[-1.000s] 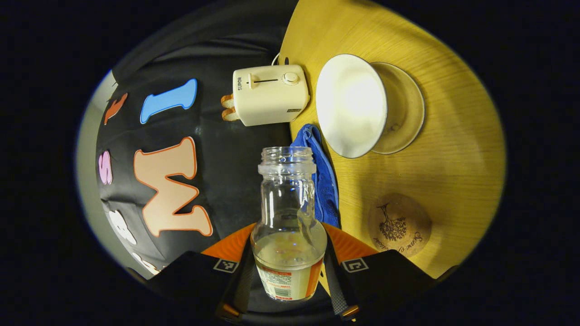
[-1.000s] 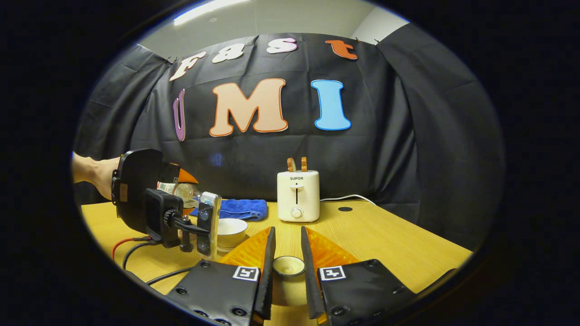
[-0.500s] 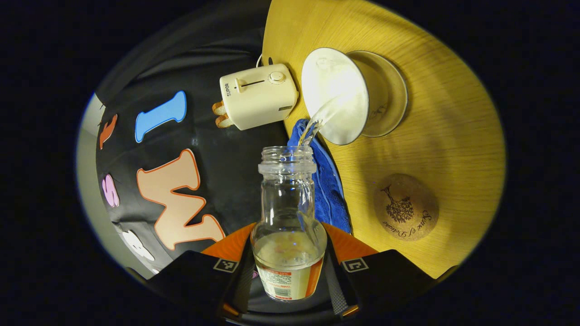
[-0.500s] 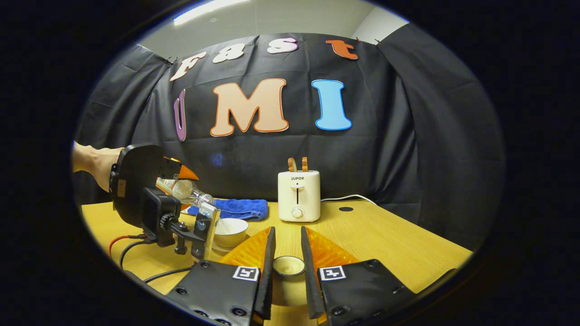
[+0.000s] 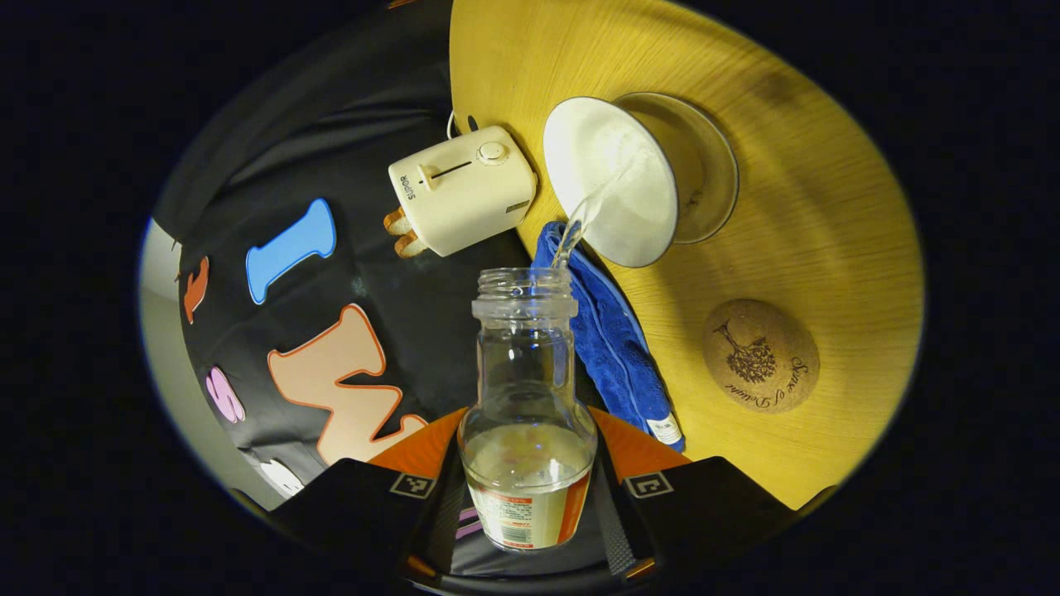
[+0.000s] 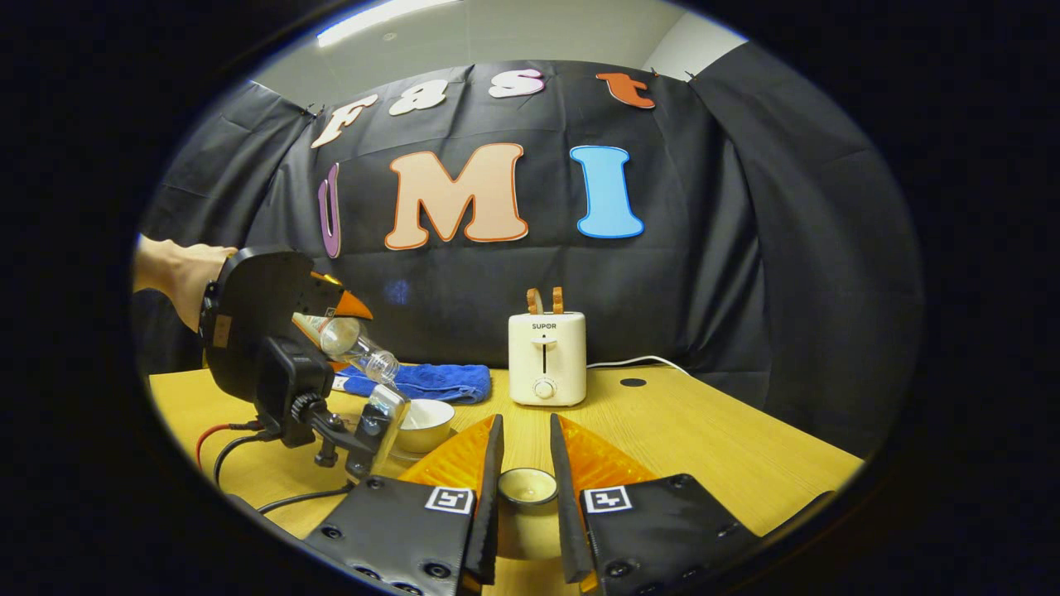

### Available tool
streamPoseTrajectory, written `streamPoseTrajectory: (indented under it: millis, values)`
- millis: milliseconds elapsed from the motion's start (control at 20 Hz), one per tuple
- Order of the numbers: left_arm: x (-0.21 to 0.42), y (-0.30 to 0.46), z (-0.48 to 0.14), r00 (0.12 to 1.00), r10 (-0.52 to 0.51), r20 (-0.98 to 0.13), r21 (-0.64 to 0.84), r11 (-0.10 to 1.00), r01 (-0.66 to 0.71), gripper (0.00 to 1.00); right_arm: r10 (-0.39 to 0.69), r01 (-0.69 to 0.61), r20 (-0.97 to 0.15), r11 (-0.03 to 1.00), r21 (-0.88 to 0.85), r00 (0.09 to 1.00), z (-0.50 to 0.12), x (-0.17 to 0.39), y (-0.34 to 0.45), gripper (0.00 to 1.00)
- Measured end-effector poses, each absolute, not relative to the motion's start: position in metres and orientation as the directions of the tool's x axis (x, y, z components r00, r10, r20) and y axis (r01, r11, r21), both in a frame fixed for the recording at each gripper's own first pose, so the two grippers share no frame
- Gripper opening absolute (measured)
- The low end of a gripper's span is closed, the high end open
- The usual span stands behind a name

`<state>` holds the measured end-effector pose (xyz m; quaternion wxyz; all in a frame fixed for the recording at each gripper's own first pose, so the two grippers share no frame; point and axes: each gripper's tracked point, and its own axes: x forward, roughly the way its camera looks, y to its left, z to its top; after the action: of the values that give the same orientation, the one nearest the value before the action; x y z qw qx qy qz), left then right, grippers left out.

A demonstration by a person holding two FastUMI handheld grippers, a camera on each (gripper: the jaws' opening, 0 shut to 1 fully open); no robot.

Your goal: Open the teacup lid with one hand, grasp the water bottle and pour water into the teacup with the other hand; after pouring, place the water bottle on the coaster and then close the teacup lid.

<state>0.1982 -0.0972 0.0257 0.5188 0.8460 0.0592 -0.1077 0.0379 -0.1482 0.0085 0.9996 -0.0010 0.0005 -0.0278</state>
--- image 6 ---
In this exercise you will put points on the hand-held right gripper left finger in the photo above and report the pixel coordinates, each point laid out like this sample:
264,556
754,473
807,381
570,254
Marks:
414,530

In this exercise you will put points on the white toaster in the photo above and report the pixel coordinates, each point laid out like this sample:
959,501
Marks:
546,356

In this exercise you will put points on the white teacup lid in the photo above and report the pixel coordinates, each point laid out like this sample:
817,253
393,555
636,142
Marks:
528,513

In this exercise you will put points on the white saucer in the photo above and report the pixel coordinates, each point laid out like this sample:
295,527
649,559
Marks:
406,454

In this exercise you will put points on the white teacup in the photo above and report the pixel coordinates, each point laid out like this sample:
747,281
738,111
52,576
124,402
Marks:
426,422

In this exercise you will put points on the black backdrop cloth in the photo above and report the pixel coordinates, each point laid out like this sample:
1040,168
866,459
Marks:
704,248

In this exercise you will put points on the clear water bottle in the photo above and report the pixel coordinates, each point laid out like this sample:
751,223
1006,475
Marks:
348,341

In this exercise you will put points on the toast slice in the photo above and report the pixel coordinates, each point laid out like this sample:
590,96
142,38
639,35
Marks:
557,300
534,301

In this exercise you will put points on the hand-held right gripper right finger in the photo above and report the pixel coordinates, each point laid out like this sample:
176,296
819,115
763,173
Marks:
654,530

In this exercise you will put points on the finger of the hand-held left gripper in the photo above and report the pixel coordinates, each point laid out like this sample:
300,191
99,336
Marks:
344,362
354,306

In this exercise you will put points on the blue towel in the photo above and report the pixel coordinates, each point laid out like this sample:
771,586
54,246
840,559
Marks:
431,382

